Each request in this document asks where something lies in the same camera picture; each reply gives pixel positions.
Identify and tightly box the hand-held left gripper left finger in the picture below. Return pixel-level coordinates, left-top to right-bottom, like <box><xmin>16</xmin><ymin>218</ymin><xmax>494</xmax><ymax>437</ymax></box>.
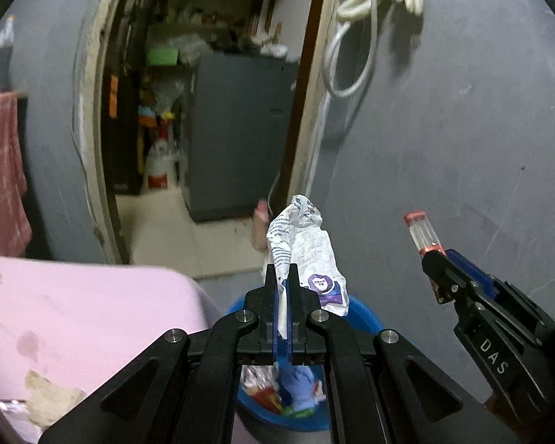
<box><xmin>38</xmin><ymin>263</ymin><xmax>288</xmax><ymax>444</ymax></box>

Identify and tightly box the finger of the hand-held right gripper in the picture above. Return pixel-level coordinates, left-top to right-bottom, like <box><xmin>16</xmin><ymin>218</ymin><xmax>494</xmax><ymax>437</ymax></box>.
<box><xmin>422</xmin><ymin>253</ymin><xmax>484</xmax><ymax>329</ymax></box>
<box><xmin>445</xmin><ymin>249</ymin><xmax>507</xmax><ymax>303</ymax></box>

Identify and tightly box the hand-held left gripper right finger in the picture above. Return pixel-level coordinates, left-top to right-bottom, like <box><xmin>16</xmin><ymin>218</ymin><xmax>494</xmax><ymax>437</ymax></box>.
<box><xmin>286</xmin><ymin>263</ymin><xmax>524</xmax><ymax>444</ymax></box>

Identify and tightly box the clear tube with red caps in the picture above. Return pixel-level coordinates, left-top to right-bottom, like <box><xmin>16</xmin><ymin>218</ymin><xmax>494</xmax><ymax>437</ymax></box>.
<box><xmin>403</xmin><ymin>210</ymin><xmax>446</xmax><ymax>256</ymax></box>

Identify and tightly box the blue glove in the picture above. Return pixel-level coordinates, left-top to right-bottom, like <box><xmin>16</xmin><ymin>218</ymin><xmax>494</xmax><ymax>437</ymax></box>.
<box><xmin>277</xmin><ymin>365</ymin><xmax>324</xmax><ymax>410</ymax></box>

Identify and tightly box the blue plastic bucket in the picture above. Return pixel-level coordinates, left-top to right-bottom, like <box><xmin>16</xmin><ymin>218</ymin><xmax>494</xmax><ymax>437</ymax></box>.
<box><xmin>226</xmin><ymin>296</ymin><xmax>381</xmax><ymax>433</ymax></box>

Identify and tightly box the white plastic wrapper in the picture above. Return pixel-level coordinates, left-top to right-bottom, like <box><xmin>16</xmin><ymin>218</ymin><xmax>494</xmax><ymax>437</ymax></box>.
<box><xmin>265</xmin><ymin>194</ymin><xmax>350</xmax><ymax>340</ymax></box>

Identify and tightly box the red crumpled packet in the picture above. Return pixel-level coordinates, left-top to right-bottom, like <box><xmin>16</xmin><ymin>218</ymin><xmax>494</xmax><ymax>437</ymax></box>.
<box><xmin>247</xmin><ymin>386</ymin><xmax>283</xmax><ymax>410</ymax></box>

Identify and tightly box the pink bottle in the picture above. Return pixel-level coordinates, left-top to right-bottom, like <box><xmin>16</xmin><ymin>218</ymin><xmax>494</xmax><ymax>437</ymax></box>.
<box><xmin>251</xmin><ymin>200</ymin><xmax>271</xmax><ymax>253</ymax></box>

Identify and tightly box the pink table cover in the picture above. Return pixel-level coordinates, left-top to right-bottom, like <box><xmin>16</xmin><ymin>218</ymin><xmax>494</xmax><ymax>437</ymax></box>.
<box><xmin>0</xmin><ymin>253</ymin><xmax>255</xmax><ymax>444</ymax></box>

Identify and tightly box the grey metal cabinet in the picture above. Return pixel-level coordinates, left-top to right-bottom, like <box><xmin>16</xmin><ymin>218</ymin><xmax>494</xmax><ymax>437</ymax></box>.
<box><xmin>181</xmin><ymin>52</ymin><xmax>301</xmax><ymax>223</ymax></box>

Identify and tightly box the white sack with red print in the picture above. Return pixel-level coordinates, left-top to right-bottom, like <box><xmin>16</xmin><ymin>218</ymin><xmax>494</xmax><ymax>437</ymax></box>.
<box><xmin>144</xmin><ymin>141</ymin><xmax>179</xmax><ymax>190</ymax></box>

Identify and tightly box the beige crumpled tissue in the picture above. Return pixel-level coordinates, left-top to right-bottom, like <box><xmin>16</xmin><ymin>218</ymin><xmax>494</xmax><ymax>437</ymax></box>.
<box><xmin>24</xmin><ymin>370</ymin><xmax>88</xmax><ymax>427</ymax></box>

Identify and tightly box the silver foil wrapper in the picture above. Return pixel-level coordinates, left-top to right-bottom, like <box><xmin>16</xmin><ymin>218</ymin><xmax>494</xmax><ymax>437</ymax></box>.
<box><xmin>0</xmin><ymin>398</ymin><xmax>28</xmax><ymax>421</ymax></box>

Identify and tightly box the clear plastic bag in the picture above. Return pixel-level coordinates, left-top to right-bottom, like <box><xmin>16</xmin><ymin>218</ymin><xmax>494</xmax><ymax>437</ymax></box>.
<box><xmin>178</xmin><ymin>34</ymin><xmax>213</xmax><ymax>63</ymax></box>

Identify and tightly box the green box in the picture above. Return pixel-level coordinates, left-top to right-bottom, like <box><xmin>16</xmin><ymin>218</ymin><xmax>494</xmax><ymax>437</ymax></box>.
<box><xmin>147</xmin><ymin>46</ymin><xmax>180</xmax><ymax>66</ymax></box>

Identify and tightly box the pink hanging towel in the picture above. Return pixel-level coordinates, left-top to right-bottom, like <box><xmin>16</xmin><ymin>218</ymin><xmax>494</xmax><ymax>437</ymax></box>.
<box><xmin>0</xmin><ymin>92</ymin><xmax>32</xmax><ymax>257</ymax></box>

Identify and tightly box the wooden storage shelf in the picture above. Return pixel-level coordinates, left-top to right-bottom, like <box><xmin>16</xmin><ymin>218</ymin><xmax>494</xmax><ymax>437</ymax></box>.
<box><xmin>148</xmin><ymin>0</ymin><xmax>278</xmax><ymax>38</ymax></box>

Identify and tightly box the large dark liquid bottle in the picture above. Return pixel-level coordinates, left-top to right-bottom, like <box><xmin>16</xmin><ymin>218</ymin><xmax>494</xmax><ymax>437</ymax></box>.
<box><xmin>0</xmin><ymin>15</ymin><xmax>17</xmax><ymax>93</ymax></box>

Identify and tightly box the white cable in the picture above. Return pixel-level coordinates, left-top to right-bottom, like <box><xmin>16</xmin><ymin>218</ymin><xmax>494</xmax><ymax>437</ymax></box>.
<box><xmin>267</xmin><ymin>171</ymin><xmax>283</xmax><ymax>216</ymax></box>

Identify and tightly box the wooden door frame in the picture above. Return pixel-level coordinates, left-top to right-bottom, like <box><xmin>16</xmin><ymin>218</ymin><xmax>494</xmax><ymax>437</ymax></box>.
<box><xmin>71</xmin><ymin>0</ymin><xmax>338</xmax><ymax>266</ymax></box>

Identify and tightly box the white hose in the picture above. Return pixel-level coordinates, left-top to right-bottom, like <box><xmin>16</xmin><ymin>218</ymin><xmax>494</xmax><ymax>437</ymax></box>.
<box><xmin>323</xmin><ymin>0</ymin><xmax>398</xmax><ymax>99</ymax></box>

